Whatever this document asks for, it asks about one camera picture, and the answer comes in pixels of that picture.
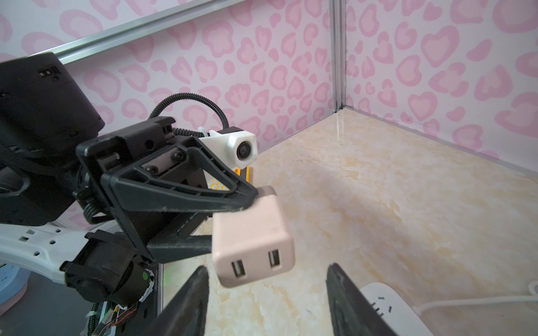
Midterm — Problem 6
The pink charger plug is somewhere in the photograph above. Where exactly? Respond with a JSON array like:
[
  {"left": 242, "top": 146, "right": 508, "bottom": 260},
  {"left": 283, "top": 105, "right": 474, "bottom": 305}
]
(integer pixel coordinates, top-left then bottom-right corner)
[{"left": 212, "top": 186, "right": 296, "bottom": 288}]

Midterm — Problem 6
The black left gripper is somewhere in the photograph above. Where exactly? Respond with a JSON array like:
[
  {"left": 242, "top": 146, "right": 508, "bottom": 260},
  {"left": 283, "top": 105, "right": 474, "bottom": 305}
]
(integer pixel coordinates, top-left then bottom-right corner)
[{"left": 76, "top": 116, "right": 258, "bottom": 264}]

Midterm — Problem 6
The aluminium frame post left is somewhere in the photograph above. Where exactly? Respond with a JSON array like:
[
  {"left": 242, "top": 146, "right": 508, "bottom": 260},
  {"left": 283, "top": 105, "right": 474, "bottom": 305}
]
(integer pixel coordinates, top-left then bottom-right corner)
[{"left": 329, "top": 0, "right": 346, "bottom": 111}]

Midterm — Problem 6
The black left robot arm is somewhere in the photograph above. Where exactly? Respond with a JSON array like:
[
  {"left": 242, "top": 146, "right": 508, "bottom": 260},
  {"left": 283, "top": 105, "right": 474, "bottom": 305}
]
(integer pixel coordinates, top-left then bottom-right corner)
[{"left": 1, "top": 53, "right": 258, "bottom": 335}]

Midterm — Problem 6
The white square power strip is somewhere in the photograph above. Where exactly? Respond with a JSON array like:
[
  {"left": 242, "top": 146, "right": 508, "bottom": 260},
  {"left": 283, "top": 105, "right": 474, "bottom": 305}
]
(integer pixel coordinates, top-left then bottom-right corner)
[{"left": 360, "top": 282, "right": 433, "bottom": 336}]

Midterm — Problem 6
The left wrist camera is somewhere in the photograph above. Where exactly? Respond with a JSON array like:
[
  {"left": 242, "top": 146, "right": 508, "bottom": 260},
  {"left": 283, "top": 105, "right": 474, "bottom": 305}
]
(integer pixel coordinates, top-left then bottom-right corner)
[{"left": 200, "top": 128, "right": 259, "bottom": 169}]

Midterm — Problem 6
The aluminium diagonal frame bar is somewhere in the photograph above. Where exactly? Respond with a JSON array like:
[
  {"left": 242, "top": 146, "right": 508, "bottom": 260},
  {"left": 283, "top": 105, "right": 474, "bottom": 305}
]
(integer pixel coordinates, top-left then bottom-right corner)
[{"left": 42, "top": 0, "right": 242, "bottom": 64}]

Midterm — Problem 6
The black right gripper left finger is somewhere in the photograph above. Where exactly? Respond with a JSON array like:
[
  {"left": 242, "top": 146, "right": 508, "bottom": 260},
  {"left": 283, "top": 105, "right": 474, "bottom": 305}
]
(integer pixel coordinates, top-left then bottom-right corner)
[{"left": 142, "top": 266, "right": 210, "bottom": 336}]

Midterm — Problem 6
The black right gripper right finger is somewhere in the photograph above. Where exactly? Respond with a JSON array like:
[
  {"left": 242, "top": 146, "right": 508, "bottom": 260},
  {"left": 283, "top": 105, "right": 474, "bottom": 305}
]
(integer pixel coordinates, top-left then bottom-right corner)
[{"left": 326, "top": 263, "right": 396, "bottom": 336}]

